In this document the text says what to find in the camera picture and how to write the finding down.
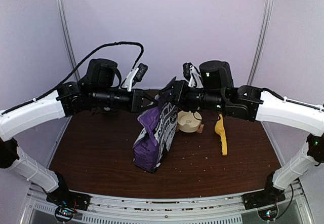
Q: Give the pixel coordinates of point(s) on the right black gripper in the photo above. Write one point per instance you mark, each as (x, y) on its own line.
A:
(177, 97)

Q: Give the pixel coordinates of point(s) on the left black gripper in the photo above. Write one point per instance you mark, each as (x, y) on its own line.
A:
(137, 95)

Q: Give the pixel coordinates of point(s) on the purple pet food bag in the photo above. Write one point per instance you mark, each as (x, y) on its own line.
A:
(155, 140)

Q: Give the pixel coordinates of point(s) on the yellow plastic food scoop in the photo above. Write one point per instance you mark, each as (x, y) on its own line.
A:
(220, 130)

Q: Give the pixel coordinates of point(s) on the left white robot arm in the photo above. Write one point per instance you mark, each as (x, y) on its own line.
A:
(101, 87)

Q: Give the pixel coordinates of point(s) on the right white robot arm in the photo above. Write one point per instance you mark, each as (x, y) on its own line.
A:
(250, 103)

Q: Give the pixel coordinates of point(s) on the cream cat-ear pet bowl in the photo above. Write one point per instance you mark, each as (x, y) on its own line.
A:
(188, 122)

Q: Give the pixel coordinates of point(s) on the wooden bowl stand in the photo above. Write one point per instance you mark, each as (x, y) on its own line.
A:
(200, 129)

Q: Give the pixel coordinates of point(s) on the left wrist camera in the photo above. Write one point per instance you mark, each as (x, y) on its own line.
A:
(135, 76)

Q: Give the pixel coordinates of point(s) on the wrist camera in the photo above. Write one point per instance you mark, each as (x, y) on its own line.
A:
(192, 75)
(135, 76)

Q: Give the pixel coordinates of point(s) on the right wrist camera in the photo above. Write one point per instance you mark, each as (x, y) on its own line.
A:
(192, 75)

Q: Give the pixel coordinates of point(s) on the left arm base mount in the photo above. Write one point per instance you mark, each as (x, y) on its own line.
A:
(67, 210)

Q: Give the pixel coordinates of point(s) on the front aluminium frame rail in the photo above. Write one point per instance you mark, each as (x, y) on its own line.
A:
(217, 209)

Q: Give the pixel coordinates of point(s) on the right aluminium corner post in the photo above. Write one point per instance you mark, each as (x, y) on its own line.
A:
(268, 7)

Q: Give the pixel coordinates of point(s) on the aluminium corner post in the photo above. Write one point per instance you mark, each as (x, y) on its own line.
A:
(66, 35)
(268, 7)

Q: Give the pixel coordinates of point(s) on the left aluminium corner post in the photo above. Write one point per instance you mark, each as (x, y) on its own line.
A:
(66, 35)

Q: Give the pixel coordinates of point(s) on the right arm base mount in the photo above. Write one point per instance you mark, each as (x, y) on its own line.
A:
(265, 203)

